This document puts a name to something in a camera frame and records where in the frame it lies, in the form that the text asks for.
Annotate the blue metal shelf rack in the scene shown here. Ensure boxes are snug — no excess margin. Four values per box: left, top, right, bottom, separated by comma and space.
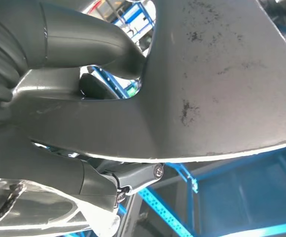
59, 0, 286, 237

